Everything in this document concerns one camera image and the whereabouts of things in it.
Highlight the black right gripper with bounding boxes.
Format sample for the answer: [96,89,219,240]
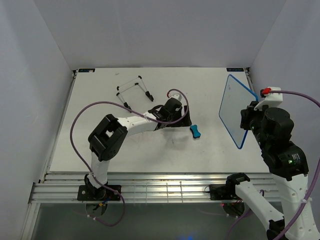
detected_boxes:
[239,100,271,149]

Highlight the blue whiteboard eraser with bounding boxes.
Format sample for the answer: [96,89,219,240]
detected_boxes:
[189,124,201,139]

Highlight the blue framed whiteboard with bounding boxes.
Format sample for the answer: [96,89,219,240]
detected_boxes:
[218,74,258,149]

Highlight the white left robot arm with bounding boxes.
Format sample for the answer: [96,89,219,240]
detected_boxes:
[84,94,192,200]

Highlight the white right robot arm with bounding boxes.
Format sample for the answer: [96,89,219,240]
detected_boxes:
[225,101,320,240]

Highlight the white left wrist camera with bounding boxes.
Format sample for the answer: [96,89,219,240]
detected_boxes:
[167,92,182,101]

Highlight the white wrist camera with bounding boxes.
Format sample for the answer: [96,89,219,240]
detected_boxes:
[254,87,283,111]
[167,92,182,101]

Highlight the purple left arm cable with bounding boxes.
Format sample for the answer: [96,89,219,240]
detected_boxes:
[69,88,190,227]

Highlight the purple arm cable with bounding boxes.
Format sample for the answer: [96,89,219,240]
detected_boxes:
[69,88,190,227]
[224,89,320,240]

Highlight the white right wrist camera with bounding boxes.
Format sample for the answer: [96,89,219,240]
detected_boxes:
[254,87,283,111]

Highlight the black wire board stand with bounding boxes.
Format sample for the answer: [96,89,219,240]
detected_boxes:
[116,75,154,113]

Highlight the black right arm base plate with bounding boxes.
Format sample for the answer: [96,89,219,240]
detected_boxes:
[208,184,240,201]

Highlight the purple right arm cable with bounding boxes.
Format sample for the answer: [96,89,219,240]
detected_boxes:
[224,89,320,240]

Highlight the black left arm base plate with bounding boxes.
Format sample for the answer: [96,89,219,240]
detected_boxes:
[76,185,121,202]

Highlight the aluminium table edge rail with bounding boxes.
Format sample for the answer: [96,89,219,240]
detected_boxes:
[28,172,300,205]

